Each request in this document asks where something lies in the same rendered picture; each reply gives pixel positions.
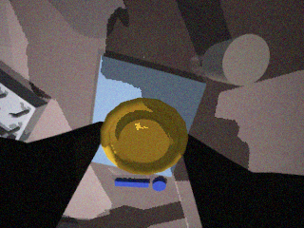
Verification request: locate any light blue square mat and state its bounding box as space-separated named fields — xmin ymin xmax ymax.
xmin=93 ymin=55 xmax=206 ymax=133

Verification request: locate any golden yellow plate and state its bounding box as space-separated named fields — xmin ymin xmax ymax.
xmin=101 ymin=97 xmax=188 ymax=175

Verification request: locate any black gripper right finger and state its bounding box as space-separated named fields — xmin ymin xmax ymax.
xmin=183 ymin=134 xmax=304 ymax=228

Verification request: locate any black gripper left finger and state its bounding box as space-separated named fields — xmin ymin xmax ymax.
xmin=0 ymin=122 xmax=103 ymax=228

